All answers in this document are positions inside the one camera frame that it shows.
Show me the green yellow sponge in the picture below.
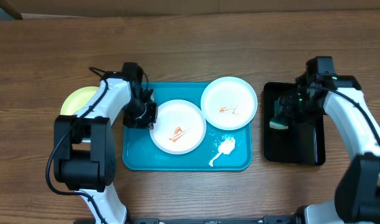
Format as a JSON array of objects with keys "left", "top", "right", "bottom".
[{"left": 269, "top": 100, "right": 288, "bottom": 130}]

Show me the white plate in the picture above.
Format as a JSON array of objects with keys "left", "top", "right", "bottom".
[
  {"left": 150, "top": 100, "right": 206, "bottom": 155},
  {"left": 201, "top": 77, "right": 258, "bottom": 131}
]

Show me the yellow-green plate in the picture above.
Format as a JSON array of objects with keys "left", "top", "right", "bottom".
[{"left": 60, "top": 86, "right": 98, "bottom": 116}]

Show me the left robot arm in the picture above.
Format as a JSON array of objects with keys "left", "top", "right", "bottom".
[{"left": 45, "top": 62, "right": 158, "bottom": 223}]

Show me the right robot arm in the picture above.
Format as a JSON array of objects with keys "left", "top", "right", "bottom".
[{"left": 269, "top": 56, "right": 380, "bottom": 223}]

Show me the black rectangular tray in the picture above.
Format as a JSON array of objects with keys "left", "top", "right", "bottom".
[{"left": 263, "top": 82, "right": 326, "bottom": 166}]

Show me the teal plastic tray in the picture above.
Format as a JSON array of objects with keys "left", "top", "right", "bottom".
[{"left": 122, "top": 82, "right": 252, "bottom": 171}]

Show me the white foam blob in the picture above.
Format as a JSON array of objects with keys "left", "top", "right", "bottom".
[{"left": 208, "top": 135, "right": 235, "bottom": 167}]

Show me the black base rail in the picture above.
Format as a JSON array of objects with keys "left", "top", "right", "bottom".
[{"left": 129, "top": 214, "right": 304, "bottom": 224}]

